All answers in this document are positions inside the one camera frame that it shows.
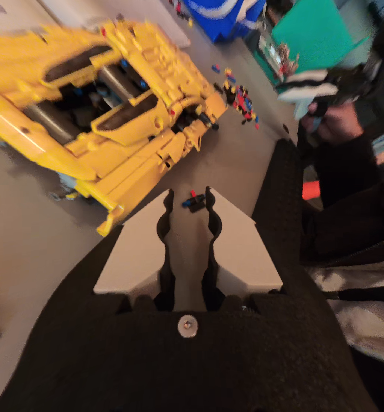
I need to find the cluster of red black pins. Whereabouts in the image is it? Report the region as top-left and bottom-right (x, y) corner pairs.
(169, 0), (194, 28)

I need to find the person's right forearm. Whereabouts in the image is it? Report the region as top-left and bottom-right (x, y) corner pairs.
(298, 129), (382, 206)

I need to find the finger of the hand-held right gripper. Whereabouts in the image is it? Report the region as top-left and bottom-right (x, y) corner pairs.
(275, 68), (330, 91)
(277, 84), (339, 104)

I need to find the yellow toy brick car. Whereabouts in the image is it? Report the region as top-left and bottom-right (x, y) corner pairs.
(0, 19), (228, 237)

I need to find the building instruction booklet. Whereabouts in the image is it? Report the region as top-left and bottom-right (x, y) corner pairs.
(41, 0), (191, 49)

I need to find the green container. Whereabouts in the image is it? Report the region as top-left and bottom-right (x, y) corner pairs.
(250, 0), (369, 94)

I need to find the red container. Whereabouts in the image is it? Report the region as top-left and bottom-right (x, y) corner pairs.
(303, 180), (321, 201)

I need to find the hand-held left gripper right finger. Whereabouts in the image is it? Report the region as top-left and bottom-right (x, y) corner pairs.
(202, 186), (283, 311)

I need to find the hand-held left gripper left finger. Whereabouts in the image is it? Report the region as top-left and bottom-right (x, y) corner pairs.
(93, 189), (176, 311)

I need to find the grey desk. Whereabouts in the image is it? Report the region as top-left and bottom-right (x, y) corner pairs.
(0, 0), (300, 403)

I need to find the person's right hand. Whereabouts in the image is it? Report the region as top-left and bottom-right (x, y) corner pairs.
(302, 101), (364, 145)

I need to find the small black brick assembly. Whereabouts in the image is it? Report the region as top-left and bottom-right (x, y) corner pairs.
(182, 190), (207, 214)

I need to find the pile of red blue pins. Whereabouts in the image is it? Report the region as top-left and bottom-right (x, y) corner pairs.
(211, 63), (260, 130)

